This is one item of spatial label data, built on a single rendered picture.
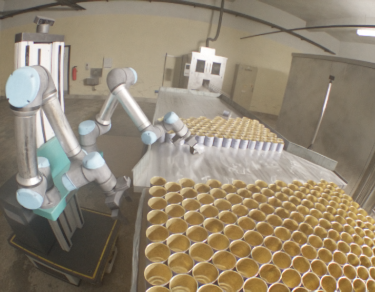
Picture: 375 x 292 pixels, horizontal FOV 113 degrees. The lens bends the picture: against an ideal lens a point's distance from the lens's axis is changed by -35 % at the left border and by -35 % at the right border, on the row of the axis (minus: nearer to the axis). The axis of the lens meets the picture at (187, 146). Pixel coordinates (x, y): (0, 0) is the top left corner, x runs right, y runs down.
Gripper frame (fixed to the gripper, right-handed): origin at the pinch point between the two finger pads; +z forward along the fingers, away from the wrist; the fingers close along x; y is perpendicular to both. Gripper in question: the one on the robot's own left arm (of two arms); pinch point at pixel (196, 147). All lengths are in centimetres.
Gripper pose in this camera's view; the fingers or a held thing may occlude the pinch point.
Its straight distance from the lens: 124.8
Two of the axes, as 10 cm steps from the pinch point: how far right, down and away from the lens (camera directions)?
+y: 7.4, -6.8, 0.1
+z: 5.4, 5.9, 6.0
